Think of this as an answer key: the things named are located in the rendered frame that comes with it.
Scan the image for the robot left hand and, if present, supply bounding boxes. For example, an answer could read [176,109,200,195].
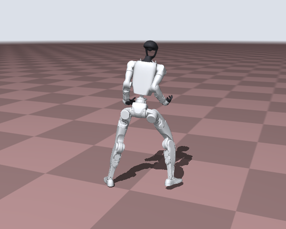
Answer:
[125,97,136,105]

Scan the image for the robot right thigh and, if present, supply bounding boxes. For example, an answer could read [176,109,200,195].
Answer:
[146,109,173,150]

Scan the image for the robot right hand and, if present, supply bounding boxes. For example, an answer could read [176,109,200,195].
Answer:
[166,95,173,103]

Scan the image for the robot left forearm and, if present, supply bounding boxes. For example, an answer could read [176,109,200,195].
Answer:
[123,83,130,105]

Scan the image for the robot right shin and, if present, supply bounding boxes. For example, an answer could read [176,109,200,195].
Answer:
[163,140,176,180]

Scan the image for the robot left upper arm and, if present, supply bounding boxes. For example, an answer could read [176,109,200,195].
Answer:
[123,61,136,89]

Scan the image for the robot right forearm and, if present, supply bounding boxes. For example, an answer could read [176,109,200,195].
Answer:
[154,85,169,106]

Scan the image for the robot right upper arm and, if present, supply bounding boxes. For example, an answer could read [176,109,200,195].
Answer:
[149,64,166,93]

